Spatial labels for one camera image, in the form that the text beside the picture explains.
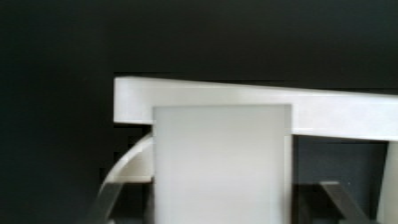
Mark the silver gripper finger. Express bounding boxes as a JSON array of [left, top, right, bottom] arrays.
[[320, 182, 379, 224]]

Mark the white stool leg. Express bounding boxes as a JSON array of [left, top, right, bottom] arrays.
[[153, 105, 292, 224]]

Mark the white front fence rail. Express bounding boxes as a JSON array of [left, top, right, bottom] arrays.
[[377, 142, 398, 224]]

